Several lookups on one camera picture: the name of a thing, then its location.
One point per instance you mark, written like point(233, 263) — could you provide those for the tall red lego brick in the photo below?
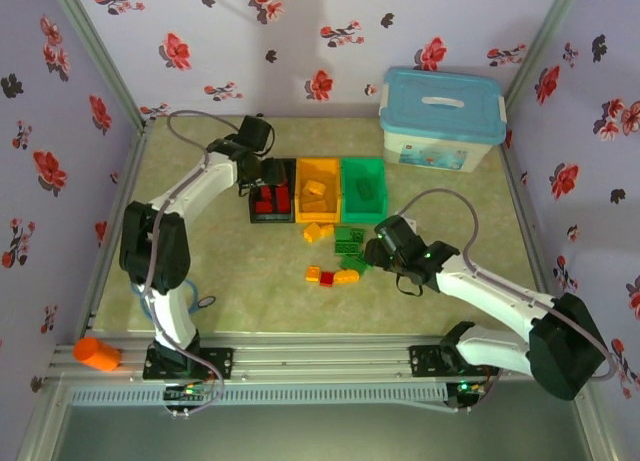
point(263, 195)

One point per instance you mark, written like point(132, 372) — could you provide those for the large red lego brick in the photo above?
point(283, 198)

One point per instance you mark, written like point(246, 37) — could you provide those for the small yellow lego brick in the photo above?
point(328, 229)
point(314, 187)
point(313, 273)

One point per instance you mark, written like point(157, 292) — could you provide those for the red lego plate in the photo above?
point(264, 208)

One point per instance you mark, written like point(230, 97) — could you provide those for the rounded yellow lego brick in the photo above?
point(347, 277)

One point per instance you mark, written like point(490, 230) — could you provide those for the large yellow lego brick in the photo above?
point(315, 203)

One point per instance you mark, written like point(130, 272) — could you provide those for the small red lego brick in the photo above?
point(327, 279)

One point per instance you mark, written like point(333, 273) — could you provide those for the yellow two-by-four lego brick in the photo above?
point(312, 232)

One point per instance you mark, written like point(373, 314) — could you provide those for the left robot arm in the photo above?
point(200, 181)

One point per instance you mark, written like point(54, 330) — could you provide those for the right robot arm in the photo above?
point(490, 291)

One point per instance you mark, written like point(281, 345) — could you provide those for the green plastic bin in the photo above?
point(364, 216)

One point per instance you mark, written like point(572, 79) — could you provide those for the black plastic bin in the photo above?
point(272, 219)

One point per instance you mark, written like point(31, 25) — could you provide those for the yellow plastic bin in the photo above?
point(317, 217)

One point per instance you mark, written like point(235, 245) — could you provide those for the white storage box blue lid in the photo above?
point(440, 126)

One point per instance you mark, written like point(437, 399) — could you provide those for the blue coiled tube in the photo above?
point(192, 293)

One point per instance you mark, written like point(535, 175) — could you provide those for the orange cylinder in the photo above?
point(97, 355)

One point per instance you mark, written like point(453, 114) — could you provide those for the aluminium front rail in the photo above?
point(320, 361)

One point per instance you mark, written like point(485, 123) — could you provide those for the aluminium side rail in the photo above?
point(519, 196)
point(131, 173)

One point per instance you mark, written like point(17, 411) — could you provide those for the aluminium corner post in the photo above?
point(95, 51)
point(545, 36)

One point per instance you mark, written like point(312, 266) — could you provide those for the aluminium lower frame post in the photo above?
point(40, 421)
point(597, 426)

